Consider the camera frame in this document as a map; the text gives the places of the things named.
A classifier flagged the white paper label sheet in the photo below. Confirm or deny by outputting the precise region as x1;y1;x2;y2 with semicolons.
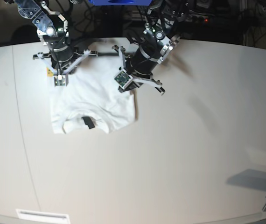
16;209;70;224

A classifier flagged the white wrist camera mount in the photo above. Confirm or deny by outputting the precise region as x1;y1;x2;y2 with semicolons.
112;45;165;94
33;49;98;87

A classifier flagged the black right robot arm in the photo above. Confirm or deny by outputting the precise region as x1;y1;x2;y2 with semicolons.
5;0;74;75

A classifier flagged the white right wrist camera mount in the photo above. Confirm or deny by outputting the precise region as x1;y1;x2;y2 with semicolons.
33;49;98;87

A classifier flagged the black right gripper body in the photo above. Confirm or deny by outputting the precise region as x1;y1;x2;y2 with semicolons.
48;43;76;69

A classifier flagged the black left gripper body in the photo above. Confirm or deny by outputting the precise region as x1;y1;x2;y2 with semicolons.
127;45;161;76

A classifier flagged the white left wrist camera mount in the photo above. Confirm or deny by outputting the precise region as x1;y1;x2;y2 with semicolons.
112;45;165;94

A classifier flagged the white printed T-shirt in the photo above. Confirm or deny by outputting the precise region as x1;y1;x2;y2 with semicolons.
47;56;137;134

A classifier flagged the blue box at top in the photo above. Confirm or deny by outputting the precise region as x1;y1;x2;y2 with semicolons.
89;0;152;6

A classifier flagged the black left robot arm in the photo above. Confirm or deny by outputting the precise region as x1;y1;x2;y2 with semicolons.
113;0;189;94

